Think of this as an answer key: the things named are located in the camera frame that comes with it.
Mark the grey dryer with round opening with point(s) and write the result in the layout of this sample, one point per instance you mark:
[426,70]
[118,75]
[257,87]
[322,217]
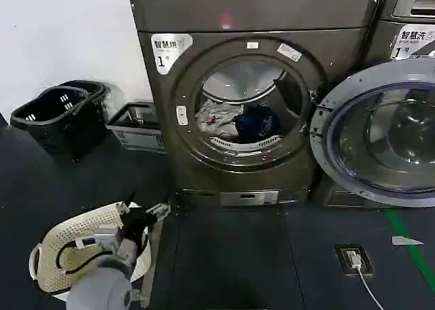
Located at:
[170,170]

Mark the grey stacked machine above dryer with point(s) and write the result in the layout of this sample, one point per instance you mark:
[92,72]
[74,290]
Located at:
[255,4]

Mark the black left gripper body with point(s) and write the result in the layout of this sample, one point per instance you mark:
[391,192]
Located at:
[136,223]

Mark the grey tape scrap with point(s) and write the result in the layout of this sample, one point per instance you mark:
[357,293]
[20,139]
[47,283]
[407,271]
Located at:
[406,241]

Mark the grey neighbouring washing machine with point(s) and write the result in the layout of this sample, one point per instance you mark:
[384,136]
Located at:
[408,11]

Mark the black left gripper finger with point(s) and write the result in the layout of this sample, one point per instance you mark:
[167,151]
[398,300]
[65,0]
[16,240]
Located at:
[125,208]
[158,212]

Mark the round glass dryer door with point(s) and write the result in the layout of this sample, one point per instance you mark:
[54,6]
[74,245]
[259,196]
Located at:
[384,136]

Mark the black plastic laundry basket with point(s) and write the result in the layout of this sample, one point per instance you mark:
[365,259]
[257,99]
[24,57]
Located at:
[51,119]
[96,87]

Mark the black floor socket box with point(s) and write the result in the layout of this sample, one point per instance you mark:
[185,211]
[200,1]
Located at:
[365,255]

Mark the grey slotted plastic crate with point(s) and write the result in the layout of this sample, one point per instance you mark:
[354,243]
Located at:
[139,136]

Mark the white perforated laundry basket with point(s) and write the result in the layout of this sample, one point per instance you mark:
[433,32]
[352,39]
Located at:
[64,228]

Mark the white plug adapter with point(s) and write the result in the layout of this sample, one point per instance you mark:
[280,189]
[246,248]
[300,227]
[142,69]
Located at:
[354,259]

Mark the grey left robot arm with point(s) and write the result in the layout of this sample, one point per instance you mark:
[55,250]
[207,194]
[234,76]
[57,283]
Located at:
[98,283]

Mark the light grey garment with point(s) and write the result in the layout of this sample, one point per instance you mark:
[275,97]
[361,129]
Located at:
[217,118]

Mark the dark blue garment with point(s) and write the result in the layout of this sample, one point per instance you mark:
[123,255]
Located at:
[258,123]

